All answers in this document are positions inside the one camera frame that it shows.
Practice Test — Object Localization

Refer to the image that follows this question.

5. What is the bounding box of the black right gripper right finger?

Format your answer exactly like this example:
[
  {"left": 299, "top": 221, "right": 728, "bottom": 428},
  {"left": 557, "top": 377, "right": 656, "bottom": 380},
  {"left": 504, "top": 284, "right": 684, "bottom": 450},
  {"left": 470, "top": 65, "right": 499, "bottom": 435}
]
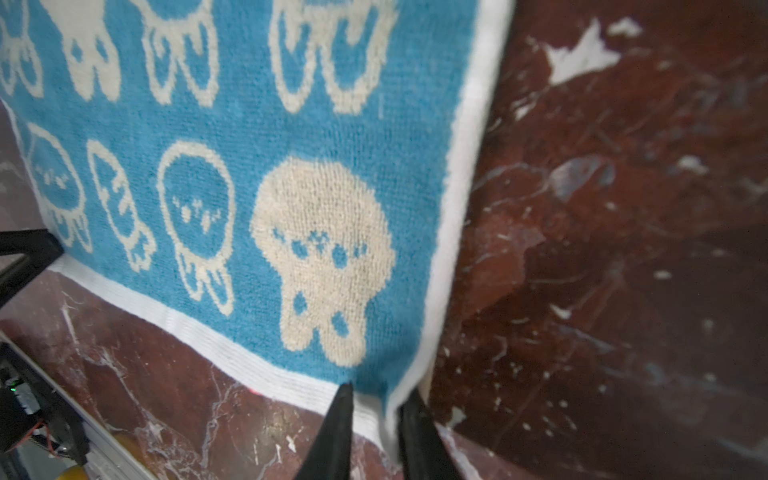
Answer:
[{"left": 398, "top": 389, "right": 462, "bottom": 480}]

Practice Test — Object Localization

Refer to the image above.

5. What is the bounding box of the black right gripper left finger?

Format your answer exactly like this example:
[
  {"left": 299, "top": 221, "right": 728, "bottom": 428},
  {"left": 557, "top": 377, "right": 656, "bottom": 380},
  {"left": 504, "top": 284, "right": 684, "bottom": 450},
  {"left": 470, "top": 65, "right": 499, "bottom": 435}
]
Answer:
[{"left": 294, "top": 383, "right": 354, "bottom": 480}]

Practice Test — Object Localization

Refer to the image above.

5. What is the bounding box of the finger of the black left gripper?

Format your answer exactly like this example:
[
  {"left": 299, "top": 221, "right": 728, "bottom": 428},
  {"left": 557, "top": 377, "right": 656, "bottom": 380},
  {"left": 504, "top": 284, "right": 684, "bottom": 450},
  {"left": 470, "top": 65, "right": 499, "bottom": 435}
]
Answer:
[{"left": 1, "top": 229, "right": 64, "bottom": 307}]

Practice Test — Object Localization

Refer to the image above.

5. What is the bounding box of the blue bunny towel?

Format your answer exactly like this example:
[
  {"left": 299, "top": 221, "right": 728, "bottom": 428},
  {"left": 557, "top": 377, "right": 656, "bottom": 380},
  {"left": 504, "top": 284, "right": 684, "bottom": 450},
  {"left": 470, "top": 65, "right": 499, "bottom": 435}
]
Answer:
[{"left": 1, "top": 1, "right": 515, "bottom": 455}]

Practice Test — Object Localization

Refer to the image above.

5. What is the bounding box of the aluminium frame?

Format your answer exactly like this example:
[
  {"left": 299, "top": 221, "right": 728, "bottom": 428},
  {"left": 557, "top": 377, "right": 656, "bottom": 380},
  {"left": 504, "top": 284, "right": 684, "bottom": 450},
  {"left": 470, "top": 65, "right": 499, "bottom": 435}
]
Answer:
[{"left": 1, "top": 341, "right": 155, "bottom": 479}]

